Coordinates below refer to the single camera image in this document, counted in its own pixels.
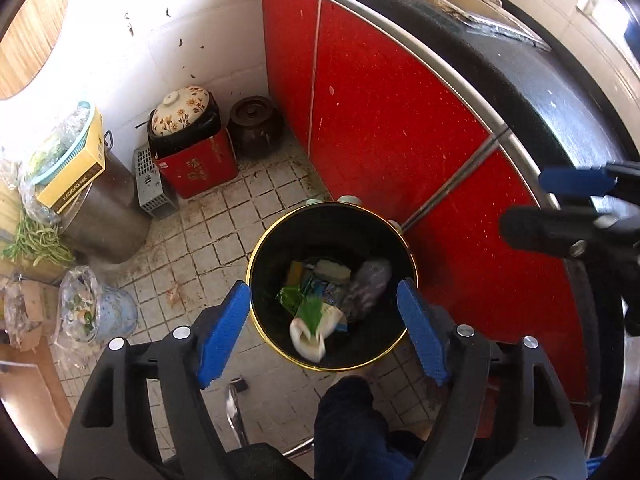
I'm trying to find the clear plastic cup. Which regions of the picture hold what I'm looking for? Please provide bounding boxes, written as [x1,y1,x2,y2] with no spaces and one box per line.
[341,259,392,322]

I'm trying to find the green torn carton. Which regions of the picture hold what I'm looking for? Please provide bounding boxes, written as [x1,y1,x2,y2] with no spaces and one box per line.
[290,296,347,364]

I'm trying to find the yellow sponge with hole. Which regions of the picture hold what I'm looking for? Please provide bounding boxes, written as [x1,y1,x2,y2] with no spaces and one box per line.
[285,261,306,287]

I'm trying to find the white blue wrapper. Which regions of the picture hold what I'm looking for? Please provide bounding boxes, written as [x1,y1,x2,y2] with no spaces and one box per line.
[300,274,350,307]

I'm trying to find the black trash bin gold rim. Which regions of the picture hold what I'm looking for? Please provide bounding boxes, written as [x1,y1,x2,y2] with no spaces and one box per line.
[246,202,418,372]

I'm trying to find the plastic bag of scraps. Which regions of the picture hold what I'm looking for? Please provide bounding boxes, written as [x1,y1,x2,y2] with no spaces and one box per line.
[53,266,138,360]

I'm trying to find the green beans pile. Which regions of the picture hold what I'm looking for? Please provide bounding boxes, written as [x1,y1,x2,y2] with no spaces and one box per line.
[1,210,75,268]

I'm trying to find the red cabinet doors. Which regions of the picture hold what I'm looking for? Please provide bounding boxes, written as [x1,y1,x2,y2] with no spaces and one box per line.
[262,0,591,403]

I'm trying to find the steel pot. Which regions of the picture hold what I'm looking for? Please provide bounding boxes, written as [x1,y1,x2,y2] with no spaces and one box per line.
[58,130,151,263]

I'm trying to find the stainless steel sink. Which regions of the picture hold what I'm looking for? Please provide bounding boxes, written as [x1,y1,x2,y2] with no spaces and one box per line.
[427,0,551,52]

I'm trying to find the grey plastic basket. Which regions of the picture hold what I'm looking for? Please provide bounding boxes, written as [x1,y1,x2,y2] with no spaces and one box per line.
[134,144,179,219]

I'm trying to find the dark brown clay jar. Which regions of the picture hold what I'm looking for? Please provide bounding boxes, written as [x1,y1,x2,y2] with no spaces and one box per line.
[228,96,284,159]

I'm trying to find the yellow cardboard box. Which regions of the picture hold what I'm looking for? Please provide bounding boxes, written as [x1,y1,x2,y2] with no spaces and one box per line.
[35,106,106,214]

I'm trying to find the red box with floral lid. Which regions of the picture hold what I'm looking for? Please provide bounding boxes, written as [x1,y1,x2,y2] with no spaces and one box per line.
[146,84,239,200]

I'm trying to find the round bamboo board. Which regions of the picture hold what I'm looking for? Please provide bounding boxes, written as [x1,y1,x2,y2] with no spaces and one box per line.
[1,0,68,100]

